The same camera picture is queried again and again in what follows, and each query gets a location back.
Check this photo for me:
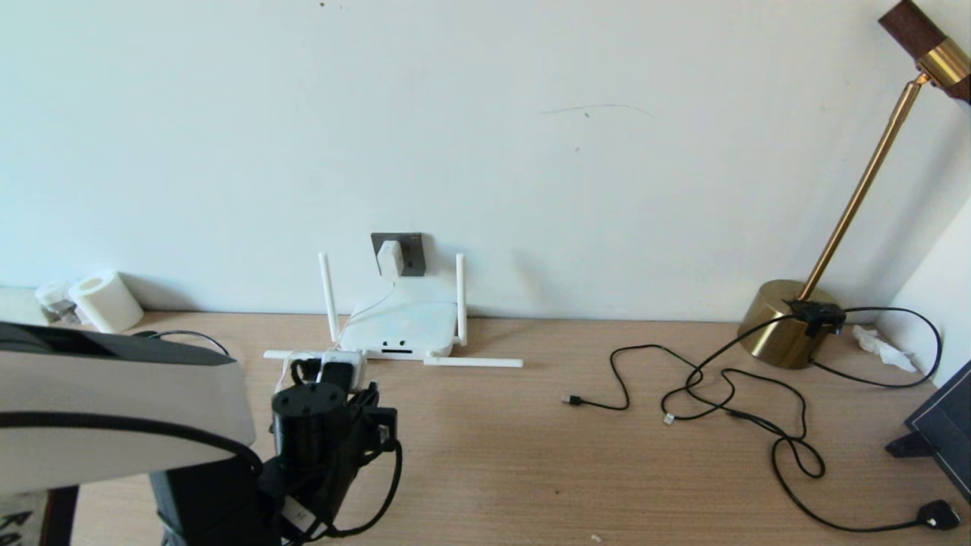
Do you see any black ethernet cable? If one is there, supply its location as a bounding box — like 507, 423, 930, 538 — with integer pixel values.
148, 330, 232, 357

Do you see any white router with four antennas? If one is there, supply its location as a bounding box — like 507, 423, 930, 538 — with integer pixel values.
263, 253, 524, 371

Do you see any white paper roll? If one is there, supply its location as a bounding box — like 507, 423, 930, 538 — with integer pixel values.
68, 271, 144, 334

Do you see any brass desk lamp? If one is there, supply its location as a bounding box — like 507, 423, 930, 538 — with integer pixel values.
737, 0, 971, 372

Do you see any black clip on lamp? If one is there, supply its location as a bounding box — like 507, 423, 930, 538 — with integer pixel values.
785, 301, 847, 339

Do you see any crumpled white tissue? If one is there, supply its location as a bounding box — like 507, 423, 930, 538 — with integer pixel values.
852, 325, 919, 375

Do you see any black plastic stand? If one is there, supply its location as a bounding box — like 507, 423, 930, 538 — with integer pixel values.
886, 434, 935, 461

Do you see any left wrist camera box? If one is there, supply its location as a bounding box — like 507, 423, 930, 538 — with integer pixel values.
319, 350, 368, 392

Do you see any black left wrist camera cable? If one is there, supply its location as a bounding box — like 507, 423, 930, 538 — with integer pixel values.
291, 356, 404, 541

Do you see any grey wall socket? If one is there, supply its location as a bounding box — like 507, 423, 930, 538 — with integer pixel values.
371, 232, 426, 277

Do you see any black USB cable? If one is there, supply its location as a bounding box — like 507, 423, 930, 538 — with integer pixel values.
562, 346, 735, 416

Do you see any black cable with white tip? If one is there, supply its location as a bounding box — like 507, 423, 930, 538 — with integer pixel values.
663, 369, 809, 444

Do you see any black lamp power cable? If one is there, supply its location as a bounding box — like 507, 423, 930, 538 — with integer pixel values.
664, 307, 963, 535

